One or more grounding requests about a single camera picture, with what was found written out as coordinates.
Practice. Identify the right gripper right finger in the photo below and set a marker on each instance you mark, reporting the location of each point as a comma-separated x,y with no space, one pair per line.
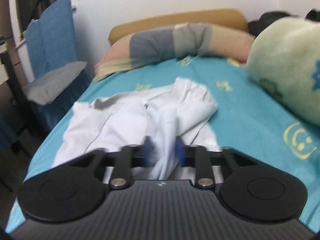
211,167

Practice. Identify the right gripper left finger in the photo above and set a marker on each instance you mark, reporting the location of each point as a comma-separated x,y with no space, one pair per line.
97,161

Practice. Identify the white garment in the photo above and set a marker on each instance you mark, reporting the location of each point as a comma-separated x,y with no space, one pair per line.
181,109

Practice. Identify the teal patterned bed sheet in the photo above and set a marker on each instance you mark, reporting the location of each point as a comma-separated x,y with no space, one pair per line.
247,118

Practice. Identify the grey seat cushion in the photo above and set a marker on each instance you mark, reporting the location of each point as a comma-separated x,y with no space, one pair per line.
46,89

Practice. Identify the striped pink grey pillow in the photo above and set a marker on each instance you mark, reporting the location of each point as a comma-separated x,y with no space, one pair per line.
173,42

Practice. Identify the light green fleece blanket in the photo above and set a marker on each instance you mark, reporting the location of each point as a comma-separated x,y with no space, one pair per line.
284,61

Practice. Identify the blue covered chair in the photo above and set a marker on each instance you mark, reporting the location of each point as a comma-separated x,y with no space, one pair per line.
51,44

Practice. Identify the black clothing behind blanket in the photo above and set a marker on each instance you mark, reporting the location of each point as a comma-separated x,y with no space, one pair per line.
257,26

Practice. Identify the tan wooden headboard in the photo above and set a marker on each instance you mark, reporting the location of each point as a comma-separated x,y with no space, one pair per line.
231,18

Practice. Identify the cardboard box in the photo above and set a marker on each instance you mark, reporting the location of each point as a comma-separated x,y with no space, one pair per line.
6,32

